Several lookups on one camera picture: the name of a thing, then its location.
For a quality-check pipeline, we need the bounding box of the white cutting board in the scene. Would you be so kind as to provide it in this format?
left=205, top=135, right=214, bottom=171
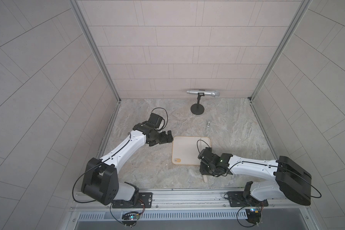
left=172, top=136, right=211, bottom=166

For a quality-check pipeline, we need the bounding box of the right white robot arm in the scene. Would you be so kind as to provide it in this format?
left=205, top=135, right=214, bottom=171
left=172, top=136, right=312, bottom=207

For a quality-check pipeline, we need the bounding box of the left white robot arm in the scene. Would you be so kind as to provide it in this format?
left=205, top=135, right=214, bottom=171
left=81, top=123, right=173, bottom=208

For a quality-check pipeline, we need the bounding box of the right green circuit board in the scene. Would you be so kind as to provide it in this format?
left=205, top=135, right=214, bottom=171
left=245, top=209, right=262, bottom=225

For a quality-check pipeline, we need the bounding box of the green circuit board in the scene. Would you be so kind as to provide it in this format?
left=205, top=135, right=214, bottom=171
left=245, top=209, right=262, bottom=225
left=121, top=211, right=141, bottom=227

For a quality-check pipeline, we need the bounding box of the left green circuit board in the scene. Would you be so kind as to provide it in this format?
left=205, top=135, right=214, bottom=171
left=121, top=211, right=141, bottom=227

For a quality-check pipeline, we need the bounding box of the black microphone stand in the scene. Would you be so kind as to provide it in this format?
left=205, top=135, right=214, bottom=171
left=190, top=93, right=205, bottom=115

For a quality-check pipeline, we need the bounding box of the silver microphone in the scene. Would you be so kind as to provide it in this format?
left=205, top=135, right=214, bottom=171
left=187, top=90, right=220, bottom=97

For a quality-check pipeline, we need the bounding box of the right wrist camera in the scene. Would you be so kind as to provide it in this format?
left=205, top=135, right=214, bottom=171
left=198, top=147, right=214, bottom=164

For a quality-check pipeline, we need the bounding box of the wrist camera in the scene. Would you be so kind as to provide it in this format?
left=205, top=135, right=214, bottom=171
left=148, top=113, right=164, bottom=129
left=198, top=147, right=214, bottom=164

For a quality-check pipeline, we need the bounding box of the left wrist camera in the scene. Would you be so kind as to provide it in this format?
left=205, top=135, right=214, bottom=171
left=148, top=113, right=164, bottom=129

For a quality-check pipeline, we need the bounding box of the aluminium mounting rail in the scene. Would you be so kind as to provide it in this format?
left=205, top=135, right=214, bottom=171
left=68, top=187, right=310, bottom=213

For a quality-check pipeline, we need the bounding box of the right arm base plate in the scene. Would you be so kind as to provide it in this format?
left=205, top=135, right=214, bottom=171
left=224, top=191, right=269, bottom=208

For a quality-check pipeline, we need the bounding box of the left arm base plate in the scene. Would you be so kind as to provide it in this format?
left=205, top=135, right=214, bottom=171
left=111, top=192, right=153, bottom=209

